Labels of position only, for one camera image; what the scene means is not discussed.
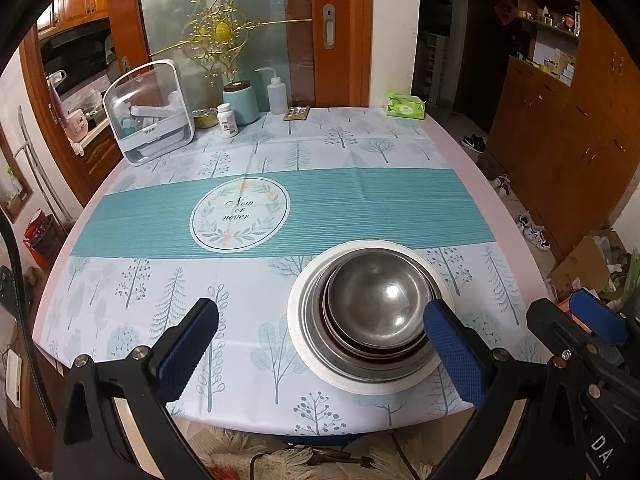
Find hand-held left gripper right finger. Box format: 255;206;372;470
422;299;588;480

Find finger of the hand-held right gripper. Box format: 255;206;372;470
526;298;626;391
569;288;640;356

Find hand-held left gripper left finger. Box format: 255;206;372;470
52;298;221;480

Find pink steel bowl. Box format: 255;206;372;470
322;255;436;363

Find small steel bowl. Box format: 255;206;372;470
327;247;431;348

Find large steel bowl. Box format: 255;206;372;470
300;245;448;381

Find cardboard box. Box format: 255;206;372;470
547;230;633;301

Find tree print tablecloth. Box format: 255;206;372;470
32;107;548;436

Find white power socket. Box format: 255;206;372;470
4;349;23;408

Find wooden cabinet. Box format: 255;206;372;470
487;0;640;266

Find red basket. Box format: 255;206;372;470
22;212;63;271

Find white pill bottle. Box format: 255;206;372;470
216;103;238;138

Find white clear-lid storage box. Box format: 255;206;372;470
103;59;195;165

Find pink kitchen appliance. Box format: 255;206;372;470
64;109;91;143

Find green tissue pack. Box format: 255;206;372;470
385;91;427;120

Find teal canister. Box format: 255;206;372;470
223;81;260;126

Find white squeeze bottle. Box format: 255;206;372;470
255;66;288;115

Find wooden glass sliding door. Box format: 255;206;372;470
105;0;373;108

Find gold door ornament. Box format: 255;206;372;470
150;0;313;86

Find wooden kitchen cabinets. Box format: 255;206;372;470
35;0;110;41

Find black cable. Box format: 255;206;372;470
0;212;56;421

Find silver door handle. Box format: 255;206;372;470
322;4;337;50

